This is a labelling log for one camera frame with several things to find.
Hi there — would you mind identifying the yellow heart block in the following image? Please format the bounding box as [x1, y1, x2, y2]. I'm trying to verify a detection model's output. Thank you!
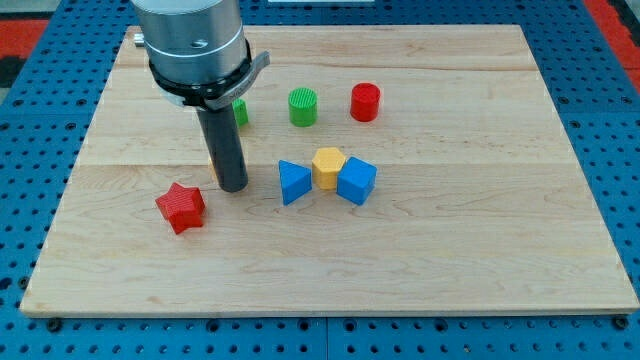
[208, 157, 218, 182]

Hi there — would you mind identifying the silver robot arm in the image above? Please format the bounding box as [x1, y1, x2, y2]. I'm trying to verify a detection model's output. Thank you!
[132, 0, 251, 106]

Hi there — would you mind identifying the yellow hexagon block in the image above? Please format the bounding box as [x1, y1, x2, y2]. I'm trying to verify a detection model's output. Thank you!
[312, 147, 346, 190]

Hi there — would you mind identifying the blue triangle block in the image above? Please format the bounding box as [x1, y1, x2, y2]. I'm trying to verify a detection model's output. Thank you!
[278, 160, 312, 206]

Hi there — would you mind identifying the blue cube block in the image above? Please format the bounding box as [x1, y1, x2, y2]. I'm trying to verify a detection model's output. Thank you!
[336, 157, 377, 205]

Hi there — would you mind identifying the wooden board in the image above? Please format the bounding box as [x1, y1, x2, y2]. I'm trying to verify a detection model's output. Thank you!
[21, 25, 639, 318]

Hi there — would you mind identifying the green cylinder block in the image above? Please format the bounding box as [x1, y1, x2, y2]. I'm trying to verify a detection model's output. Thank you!
[288, 87, 318, 127]

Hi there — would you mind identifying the red cylinder block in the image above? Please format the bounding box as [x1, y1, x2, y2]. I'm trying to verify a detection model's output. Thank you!
[350, 82, 381, 122]

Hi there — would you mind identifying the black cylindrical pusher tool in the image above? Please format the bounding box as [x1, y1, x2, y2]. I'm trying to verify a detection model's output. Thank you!
[197, 105, 248, 193]

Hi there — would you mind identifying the green block behind tool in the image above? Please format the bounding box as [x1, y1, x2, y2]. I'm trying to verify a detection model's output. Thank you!
[232, 99, 249, 127]

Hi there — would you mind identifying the red star block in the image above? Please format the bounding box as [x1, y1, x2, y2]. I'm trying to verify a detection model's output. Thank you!
[155, 182, 205, 234]

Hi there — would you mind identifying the black clamp ring with lever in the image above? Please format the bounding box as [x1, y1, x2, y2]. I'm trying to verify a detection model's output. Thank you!
[148, 40, 272, 112]

